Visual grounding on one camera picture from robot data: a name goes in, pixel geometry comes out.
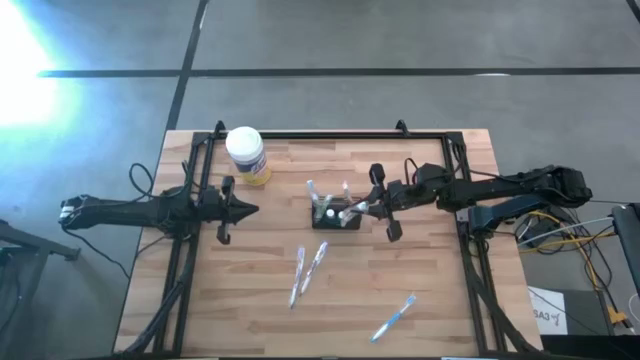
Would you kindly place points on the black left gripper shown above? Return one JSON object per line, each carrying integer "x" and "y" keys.
{"x": 227, "y": 210}

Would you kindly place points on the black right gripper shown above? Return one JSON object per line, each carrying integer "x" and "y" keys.
{"x": 397, "y": 200}

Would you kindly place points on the green toothbrush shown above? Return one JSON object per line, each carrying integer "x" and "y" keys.
{"x": 356, "y": 210}

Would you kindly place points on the pink toothbrush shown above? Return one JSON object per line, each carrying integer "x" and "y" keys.
{"x": 346, "y": 190}

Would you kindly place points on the teal mouthwash bottle white cap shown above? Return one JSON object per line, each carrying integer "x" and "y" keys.
{"x": 341, "y": 215}
{"x": 330, "y": 213}

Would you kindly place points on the teal toothbrush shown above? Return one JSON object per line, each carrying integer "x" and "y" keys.
{"x": 324, "y": 205}

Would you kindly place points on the blue toothbrush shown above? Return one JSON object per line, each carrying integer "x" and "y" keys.
{"x": 395, "y": 317}
{"x": 312, "y": 190}

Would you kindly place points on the purple toothbrush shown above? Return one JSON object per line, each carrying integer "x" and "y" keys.
{"x": 314, "y": 265}
{"x": 298, "y": 272}

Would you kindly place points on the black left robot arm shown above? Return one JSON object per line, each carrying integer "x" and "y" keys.
{"x": 125, "y": 210}

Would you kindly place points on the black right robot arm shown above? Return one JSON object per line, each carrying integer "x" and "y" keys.
{"x": 500, "y": 190}

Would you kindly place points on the Lysol wipes canister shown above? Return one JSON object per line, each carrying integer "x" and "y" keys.
{"x": 247, "y": 150}

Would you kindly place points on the white paper sheet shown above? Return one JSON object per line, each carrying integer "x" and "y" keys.
{"x": 547, "y": 312}

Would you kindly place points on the grey metal stand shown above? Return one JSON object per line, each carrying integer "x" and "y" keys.
{"x": 30, "y": 242}

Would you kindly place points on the dark laptop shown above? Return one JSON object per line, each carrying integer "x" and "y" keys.
{"x": 627, "y": 240}

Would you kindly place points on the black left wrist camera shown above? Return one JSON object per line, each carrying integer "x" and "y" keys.
{"x": 187, "y": 200}

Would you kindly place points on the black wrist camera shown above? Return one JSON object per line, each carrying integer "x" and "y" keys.
{"x": 432, "y": 177}
{"x": 187, "y": 200}

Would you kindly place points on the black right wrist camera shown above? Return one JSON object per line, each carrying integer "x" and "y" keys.
{"x": 432, "y": 177}

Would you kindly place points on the black metal rig frame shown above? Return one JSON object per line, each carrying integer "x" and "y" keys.
{"x": 350, "y": 135}

